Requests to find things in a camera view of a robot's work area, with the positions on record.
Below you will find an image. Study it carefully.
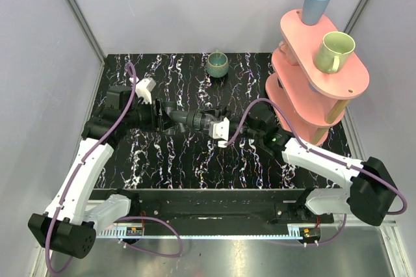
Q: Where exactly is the dark grey pipe tee fitting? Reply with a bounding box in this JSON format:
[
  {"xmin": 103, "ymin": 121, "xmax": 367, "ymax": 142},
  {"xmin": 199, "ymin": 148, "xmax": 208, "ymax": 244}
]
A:
[{"xmin": 169, "ymin": 110, "xmax": 217, "ymax": 133}]

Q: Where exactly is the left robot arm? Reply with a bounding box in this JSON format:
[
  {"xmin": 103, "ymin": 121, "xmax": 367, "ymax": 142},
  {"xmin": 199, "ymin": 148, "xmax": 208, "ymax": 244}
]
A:
[{"xmin": 28, "ymin": 79, "xmax": 172, "ymax": 259}]

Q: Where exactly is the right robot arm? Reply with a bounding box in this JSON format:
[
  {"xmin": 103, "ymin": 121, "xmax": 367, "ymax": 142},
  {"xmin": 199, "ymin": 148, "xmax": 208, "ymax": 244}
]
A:
[{"xmin": 198, "ymin": 99, "xmax": 398, "ymax": 226}]

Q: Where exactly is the teal ceramic bowl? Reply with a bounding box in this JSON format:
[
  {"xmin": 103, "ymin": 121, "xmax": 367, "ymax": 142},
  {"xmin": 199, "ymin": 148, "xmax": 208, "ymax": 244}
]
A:
[{"xmin": 205, "ymin": 51, "xmax": 229, "ymax": 78}]

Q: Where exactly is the pink three-tier shelf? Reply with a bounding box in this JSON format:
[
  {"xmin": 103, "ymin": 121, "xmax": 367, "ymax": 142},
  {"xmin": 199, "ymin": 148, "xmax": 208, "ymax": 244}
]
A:
[{"xmin": 265, "ymin": 9, "xmax": 370, "ymax": 145}]

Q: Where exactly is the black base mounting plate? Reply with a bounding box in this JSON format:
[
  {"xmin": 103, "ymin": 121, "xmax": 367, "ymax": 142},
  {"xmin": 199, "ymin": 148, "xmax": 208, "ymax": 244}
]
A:
[{"xmin": 91, "ymin": 189, "xmax": 333, "ymax": 224}]

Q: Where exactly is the green ceramic mug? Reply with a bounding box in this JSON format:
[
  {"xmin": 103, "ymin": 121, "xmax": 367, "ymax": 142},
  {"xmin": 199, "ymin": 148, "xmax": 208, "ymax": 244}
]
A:
[{"xmin": 313, "ymin": 31, "xmax": 356, "ymax": 74}]

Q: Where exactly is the blue plastic cup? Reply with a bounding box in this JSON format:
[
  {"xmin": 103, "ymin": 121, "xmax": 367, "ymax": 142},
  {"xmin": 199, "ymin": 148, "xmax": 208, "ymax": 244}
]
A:
[{"xmin": 301, "ymin": 0, "xmax": 330, "ymax": 26}]

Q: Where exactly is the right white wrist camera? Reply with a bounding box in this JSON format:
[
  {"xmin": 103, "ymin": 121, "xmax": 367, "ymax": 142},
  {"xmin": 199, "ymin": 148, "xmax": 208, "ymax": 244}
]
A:
[{"xmin": 209, "ymin": 117, "xmax": 230, "ymax": 148}]

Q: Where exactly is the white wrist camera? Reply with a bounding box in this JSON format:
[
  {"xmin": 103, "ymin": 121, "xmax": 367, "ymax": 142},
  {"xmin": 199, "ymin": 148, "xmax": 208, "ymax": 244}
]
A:
[
  {"xmin": 209, "ymin": 117, "xmax": 230, "ymax": 148},
  {"xmin": 129, "ymin": 77, "xmax": 156, "ymax": 104}
]

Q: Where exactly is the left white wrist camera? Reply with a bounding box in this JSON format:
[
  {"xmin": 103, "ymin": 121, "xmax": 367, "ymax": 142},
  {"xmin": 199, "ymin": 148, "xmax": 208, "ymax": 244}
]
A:
[{"xmin": 129, "ymin": 77, "xmax": 156, "ymax": 104}]

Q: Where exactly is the aluminium rail frame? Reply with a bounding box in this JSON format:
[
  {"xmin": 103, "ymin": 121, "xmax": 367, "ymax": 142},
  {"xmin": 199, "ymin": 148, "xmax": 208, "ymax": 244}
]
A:
[{"xmin": 42, "ymin": 200, "xmax": 400, "ymax": 242}]

